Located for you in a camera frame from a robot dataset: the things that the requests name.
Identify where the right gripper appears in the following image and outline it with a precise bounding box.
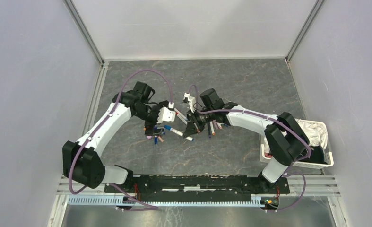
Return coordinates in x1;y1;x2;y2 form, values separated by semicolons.
184;107;215;137

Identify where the blue capped white marker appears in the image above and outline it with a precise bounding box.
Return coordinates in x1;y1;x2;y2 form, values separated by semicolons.
164;125;194;141

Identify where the light blue capped marker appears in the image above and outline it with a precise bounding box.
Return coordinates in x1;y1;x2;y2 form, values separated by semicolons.
174;108;188;125

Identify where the black purple pen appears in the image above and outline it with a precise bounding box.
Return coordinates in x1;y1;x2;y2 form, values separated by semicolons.
207;125;212;139

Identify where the orange capped white marker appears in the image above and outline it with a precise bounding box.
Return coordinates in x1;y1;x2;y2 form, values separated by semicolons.
209;122;215;136

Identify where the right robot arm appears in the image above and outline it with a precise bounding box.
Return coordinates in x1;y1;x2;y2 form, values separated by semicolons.
183;88;311;193

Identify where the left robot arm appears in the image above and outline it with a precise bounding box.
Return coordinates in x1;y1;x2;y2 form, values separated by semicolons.
62;81;176;193

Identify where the white cloth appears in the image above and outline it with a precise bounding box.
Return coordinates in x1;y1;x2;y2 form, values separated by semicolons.
296;119;329;149

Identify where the black cloth in basket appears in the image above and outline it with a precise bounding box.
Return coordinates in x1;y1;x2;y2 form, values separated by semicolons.
302;146;327;164

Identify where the white plastic basket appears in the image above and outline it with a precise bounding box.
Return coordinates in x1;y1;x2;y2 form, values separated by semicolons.
260;120;334;170

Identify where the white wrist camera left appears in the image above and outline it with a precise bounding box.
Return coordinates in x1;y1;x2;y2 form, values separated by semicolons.
157;102;176;124

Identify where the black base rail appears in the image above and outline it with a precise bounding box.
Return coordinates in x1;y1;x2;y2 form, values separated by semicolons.
119;175;290;202

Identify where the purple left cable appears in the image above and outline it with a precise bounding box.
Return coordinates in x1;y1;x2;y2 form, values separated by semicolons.
68;69;174;211

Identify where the purple cable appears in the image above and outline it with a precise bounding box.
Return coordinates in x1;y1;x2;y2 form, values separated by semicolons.
189;84;312;212
68;69;174;211

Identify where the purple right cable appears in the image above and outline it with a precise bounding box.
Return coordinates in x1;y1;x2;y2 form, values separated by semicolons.
189;84;312;212

